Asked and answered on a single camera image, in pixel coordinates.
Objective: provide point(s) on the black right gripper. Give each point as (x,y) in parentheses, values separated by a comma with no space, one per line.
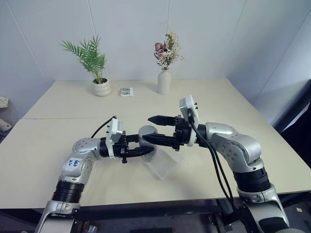
(182,133)

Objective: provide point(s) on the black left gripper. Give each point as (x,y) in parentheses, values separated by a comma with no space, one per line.
(120,148)

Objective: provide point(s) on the grey round can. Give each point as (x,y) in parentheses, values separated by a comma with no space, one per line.
(147,130)

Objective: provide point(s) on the grey cylindrical jar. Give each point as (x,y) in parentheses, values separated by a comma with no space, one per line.
(148,158)

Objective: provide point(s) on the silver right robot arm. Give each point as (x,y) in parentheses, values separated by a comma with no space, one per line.
(240,148)

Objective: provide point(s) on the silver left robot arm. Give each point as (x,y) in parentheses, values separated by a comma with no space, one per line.
(80,148)

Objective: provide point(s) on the clear plastic box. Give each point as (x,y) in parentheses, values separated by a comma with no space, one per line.
(167,162)

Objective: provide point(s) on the small white printed box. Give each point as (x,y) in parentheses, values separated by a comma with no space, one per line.
(126,91)

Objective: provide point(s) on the white ceramic vase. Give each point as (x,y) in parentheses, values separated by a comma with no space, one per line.
(163,82)

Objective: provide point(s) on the white ribbed plant pot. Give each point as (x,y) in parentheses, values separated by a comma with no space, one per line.
(101,88)

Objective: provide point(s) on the dried flower bouquet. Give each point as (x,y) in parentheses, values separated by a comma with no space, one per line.
(167,52)

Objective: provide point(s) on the green palm plant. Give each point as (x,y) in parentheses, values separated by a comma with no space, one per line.
(91,57)

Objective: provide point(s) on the black furniture piece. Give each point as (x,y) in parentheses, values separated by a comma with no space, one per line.
(296,116)

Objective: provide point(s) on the beige fabric object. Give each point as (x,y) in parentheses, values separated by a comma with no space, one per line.
(3,102)

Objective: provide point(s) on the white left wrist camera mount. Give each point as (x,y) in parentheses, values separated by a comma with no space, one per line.
(114,128)

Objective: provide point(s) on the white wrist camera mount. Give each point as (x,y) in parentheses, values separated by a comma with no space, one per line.
(192,110)
(114,128)

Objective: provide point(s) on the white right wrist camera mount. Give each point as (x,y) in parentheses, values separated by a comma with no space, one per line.
(192,110)

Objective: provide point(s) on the dark metal table frame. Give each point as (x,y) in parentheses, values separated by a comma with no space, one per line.
(150,208)

